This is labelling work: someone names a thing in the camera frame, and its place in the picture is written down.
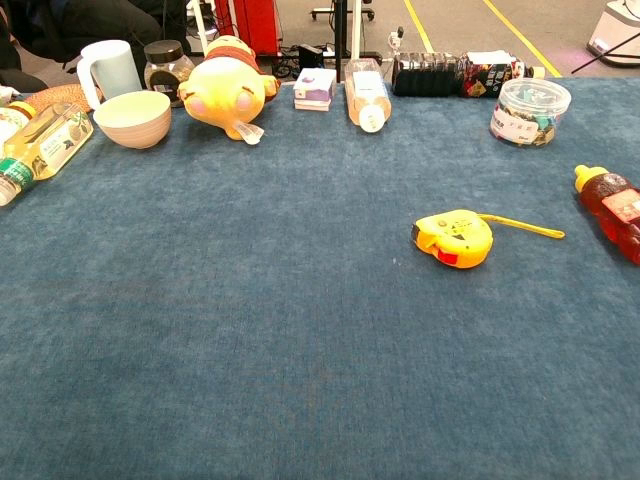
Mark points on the honey bottle yellow cap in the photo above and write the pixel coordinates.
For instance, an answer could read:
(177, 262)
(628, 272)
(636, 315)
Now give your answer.
(610, 200)

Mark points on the milk tea bottle yellow cap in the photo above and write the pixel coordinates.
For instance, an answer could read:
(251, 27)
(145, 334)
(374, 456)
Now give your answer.
(10, 122)

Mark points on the rolling stand base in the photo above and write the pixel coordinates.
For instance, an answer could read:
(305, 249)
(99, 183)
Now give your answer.
(330, 12)

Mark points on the white machine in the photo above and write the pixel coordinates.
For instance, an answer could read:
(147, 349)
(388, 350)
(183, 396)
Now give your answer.
(615, 35)

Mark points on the yellow tape measure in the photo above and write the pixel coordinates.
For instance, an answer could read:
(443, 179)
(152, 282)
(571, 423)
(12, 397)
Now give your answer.
(450, 235)

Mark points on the white pole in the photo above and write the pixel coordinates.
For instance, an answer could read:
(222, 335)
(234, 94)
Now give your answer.
(356, 30)

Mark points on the yellow plush toy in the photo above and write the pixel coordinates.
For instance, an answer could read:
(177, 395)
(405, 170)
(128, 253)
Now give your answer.
(225, 95)

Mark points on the clear jar of clips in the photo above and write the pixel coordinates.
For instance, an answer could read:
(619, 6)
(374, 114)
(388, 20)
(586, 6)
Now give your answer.
(525, 115)

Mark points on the small purple white box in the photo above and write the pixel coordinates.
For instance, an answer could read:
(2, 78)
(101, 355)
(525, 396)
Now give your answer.
(315, 87)

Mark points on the white plug adapter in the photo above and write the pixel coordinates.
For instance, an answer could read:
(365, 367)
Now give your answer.
(396, 37)

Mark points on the round woven coaster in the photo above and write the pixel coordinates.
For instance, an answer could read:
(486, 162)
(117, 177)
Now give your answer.
(60, 95)

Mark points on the clear peach drink bottle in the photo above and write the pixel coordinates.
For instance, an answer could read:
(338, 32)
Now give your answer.
(367, 95)

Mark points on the yellow tea bottle green label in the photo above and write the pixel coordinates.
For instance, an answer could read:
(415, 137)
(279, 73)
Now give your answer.
(45, 140)

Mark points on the white metal frame leg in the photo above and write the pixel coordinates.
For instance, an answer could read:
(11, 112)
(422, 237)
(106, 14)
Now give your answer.
(200, 25)

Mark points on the dark drink bottle red label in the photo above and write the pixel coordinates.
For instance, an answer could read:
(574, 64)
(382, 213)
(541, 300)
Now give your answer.
(425, 75)

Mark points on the blue table mat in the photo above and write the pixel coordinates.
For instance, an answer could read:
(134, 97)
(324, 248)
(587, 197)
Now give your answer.
(250, 300)

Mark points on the beige bowl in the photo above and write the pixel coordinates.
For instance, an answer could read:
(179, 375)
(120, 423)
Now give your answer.
(132, 125)

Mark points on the red cabinet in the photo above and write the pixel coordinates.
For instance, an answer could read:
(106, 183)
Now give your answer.
(250, 25)

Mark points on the person in black trousers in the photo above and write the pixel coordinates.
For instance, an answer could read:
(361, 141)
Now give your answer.
(90, 25)

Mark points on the glass jar black lid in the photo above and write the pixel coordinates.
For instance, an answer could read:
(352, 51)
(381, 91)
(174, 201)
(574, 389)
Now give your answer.
(167, 70)

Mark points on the black power adapter box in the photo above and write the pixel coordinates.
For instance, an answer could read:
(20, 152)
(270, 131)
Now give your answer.
(311, 56)

